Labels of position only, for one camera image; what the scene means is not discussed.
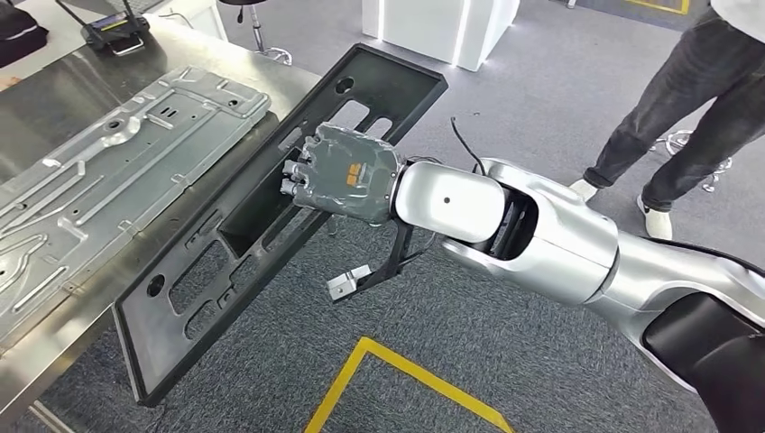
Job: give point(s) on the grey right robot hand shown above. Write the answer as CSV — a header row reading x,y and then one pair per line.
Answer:
x,y
352,173

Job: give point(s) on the long black plastic frame part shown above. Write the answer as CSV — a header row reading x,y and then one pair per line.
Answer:
x,y
394,78

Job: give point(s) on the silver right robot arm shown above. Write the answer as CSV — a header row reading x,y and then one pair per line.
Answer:
x,y
568,239

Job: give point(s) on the stainless steel workbench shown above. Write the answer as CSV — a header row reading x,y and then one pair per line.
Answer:
x,y
60,95

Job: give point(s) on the white display plinth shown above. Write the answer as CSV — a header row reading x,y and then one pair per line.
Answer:
x,y
430,27

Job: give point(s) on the yellow floor tape marking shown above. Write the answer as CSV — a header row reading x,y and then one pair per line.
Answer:
x,y
358,358

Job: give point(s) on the white table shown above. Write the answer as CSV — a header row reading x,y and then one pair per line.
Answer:
x,y
191,15

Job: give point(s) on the stamped grey metal plate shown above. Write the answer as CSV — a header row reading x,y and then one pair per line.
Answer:
x,y
119,179

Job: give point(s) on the black router with antennas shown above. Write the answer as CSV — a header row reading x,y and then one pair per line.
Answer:
x,y
113,27

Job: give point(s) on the chrome stool base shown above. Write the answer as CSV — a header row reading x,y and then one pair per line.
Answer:
x,y
681,140

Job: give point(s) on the person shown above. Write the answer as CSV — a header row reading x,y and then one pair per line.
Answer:
x,y
675,101

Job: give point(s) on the black bag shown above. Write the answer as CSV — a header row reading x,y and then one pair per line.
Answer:
x,y
21,36

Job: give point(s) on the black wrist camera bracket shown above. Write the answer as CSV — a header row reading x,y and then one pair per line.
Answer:
x,y
391,263

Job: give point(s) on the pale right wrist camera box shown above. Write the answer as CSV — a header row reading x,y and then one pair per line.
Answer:
x,y
346,285

